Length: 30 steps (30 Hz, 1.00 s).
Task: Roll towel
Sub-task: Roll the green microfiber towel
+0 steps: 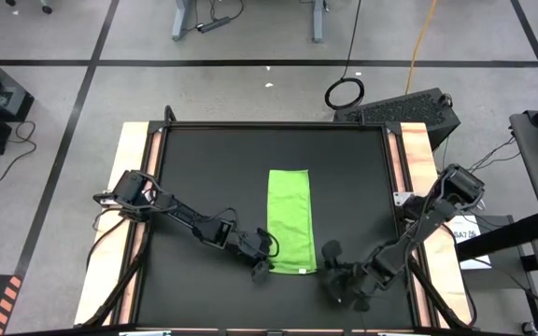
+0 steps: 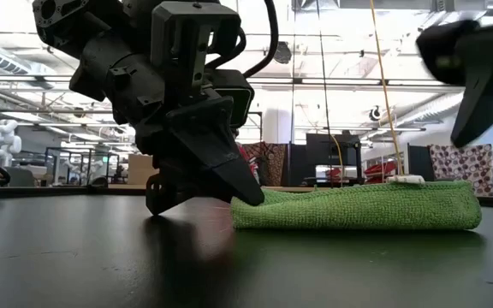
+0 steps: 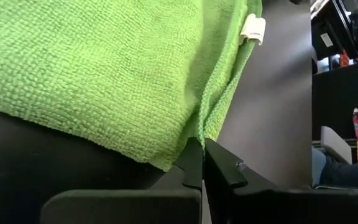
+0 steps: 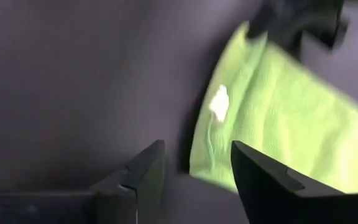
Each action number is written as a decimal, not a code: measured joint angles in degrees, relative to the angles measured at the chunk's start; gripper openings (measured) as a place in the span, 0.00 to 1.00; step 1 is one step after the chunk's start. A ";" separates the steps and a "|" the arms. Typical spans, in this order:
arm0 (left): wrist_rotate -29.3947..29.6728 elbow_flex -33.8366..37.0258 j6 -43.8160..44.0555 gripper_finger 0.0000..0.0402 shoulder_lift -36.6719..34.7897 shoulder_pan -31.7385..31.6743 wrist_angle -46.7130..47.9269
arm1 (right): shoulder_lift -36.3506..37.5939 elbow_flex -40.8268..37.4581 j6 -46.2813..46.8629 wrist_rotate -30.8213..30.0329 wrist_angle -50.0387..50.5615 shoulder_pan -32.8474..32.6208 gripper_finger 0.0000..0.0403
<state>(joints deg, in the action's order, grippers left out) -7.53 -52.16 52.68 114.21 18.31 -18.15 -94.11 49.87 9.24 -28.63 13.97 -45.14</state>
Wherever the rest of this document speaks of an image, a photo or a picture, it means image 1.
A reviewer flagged black desk support bar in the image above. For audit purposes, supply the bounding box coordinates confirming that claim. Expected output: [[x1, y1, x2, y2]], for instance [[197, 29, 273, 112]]
[[455, 211, 538, 263]]

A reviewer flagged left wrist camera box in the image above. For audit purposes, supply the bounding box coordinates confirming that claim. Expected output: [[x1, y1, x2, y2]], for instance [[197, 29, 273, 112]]
[[211, 220, 236, 245]]

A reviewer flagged white paper label sheet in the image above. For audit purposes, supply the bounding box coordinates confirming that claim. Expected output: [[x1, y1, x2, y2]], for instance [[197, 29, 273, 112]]
[[446, 214, 493, 272]]

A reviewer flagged black diagonal frame strut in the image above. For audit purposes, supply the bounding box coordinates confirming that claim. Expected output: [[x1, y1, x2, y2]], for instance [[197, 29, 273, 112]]
[[407, 259, 478, 329], [83, 249, 145, 328]]

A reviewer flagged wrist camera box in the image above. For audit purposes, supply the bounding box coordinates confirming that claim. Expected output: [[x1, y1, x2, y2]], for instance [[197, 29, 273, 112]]
[[374, 249, 400, 277], [211, 220, 236, 245]]

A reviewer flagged green microfibre towel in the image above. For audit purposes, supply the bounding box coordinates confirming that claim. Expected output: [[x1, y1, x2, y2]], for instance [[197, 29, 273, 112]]
[[266, 168, 319, 275]]

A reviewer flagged black coiled floor cable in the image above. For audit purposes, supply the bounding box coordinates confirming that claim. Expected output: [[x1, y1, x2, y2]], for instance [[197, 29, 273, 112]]
[[323, 0, 366, 112]]

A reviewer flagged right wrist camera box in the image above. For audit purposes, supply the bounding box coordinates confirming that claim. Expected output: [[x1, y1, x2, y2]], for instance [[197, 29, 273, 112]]
[[374, 249, 400, 277]]

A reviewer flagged light wooden side board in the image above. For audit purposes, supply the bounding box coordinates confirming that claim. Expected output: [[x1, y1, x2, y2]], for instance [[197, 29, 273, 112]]
[[387, 121, 474, 328], [73, 121, 163, 327]]

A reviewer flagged yellow floor cable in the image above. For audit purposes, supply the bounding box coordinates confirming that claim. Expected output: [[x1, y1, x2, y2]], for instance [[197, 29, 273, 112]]
[[403, 0, 439, 95]]

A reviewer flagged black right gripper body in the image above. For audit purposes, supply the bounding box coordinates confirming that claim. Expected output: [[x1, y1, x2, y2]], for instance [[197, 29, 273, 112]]
[[321, 260, 378, 305]]

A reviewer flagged grey side desk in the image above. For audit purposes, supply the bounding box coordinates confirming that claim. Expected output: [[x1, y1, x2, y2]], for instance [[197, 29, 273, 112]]
[[508, 110, 538, 246]]

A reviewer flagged black power strip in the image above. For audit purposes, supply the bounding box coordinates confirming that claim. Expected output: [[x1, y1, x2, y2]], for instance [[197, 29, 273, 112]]
[[195, 16, 232, 35]]

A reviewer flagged grey desk leg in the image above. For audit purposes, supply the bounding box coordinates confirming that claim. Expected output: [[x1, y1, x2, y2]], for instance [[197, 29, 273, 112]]
[[312, 0, 326, 44], [171, 0, 191, 42]]

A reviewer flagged black perforated computer case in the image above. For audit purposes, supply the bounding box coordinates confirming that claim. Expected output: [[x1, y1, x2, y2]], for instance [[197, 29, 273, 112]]
[[333, 87, 462, 151]]

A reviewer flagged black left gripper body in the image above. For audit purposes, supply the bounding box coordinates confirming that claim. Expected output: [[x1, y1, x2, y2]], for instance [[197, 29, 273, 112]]
[[232, 231, 273, 265]]

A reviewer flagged thin black floor cable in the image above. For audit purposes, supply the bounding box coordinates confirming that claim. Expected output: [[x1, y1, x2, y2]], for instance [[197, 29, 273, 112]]
[[0, 119, 38, 185]]

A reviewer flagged white frame bracket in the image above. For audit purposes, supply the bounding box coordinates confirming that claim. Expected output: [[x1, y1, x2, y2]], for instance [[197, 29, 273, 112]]
[[118, 329, 173, 336]]

